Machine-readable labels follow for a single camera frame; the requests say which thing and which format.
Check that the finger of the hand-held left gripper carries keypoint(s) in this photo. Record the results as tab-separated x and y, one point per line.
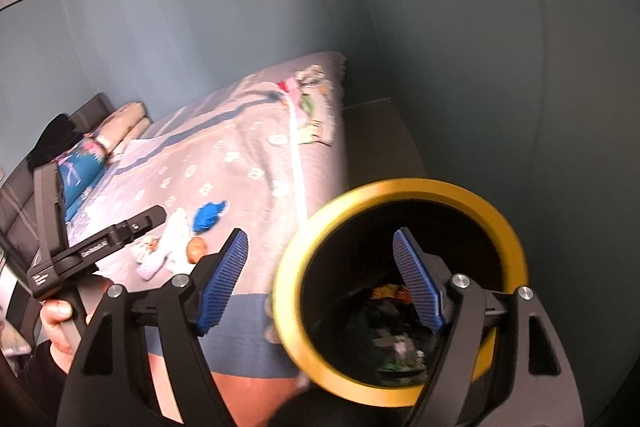
142	227

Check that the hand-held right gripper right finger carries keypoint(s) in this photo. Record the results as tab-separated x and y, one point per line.
417	282

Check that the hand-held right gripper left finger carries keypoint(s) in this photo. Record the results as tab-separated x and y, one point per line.
222	279

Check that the white foam fruit net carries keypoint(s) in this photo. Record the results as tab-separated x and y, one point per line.
177	232

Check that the white tissue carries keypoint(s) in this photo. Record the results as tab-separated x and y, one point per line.
150	264

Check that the small orange fruit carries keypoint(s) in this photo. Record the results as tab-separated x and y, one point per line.
196	249

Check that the blue glove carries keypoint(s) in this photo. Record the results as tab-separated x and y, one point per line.
209	215

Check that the black bin with yellow rim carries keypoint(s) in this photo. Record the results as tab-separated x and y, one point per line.
310	257

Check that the person's left forearm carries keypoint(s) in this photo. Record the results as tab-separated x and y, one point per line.
42	382

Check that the person's left hand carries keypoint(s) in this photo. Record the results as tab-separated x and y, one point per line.
54	324

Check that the orange snack wrapper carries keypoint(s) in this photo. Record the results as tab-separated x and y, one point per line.
390	293

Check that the grey padded headboard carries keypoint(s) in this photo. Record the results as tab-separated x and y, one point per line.
15	207

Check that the blue floral pillow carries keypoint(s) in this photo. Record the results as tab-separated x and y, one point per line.
80	172

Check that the items inside bin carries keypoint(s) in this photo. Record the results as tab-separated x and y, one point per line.
400	354

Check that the black cloth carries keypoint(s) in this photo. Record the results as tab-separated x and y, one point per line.
55	137

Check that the beige floral pillow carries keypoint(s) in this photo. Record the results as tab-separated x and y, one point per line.
122	114
135	134

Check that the grey patterned blanket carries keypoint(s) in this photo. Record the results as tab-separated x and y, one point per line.
240	147

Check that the colourful printed cloth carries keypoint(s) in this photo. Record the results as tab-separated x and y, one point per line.
312	102

